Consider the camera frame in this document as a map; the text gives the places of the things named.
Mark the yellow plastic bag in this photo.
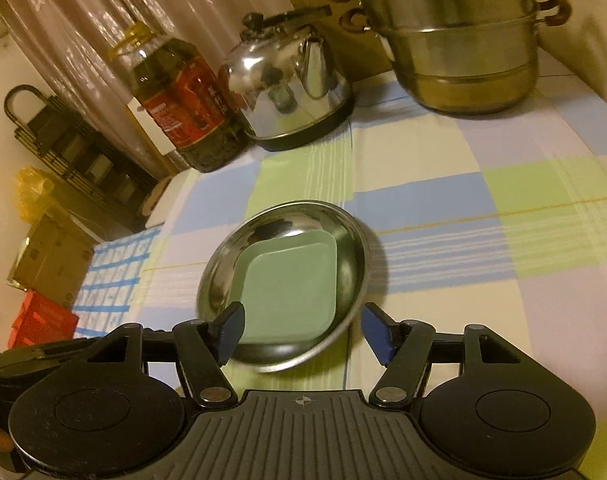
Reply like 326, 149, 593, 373
14, 166, 59, 223

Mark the green square plate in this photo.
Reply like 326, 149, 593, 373
228, 232, 340, 347

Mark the stainless steel steamer pot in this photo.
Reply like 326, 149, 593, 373
326, 0, 574, 115

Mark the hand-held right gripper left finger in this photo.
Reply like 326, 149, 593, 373
86, 301, 246, 407

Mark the round stainless steel plate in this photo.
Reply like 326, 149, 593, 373
196, 200, 371, 374

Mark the cardboard box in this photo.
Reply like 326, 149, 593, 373
6, 212, 97, 306

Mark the cooking oil bottle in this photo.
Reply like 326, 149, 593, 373
108, 20, 247, 174

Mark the plaid tablecloth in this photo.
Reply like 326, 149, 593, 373
74, 50, 607, 411

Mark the black metal rack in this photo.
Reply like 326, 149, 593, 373
4, 85, 159, 231

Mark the red plastic crate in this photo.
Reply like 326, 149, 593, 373
6, 290, 79, 348

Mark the stainless steel kettle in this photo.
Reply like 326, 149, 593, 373
218, 5, 357, 152

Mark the translucent curtain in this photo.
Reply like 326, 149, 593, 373
0, 0, 304, 181

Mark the blue white checkered cloth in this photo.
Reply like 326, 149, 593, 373
71, 225, 164, 338

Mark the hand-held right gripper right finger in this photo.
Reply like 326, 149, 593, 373
362, 302, 523, 407

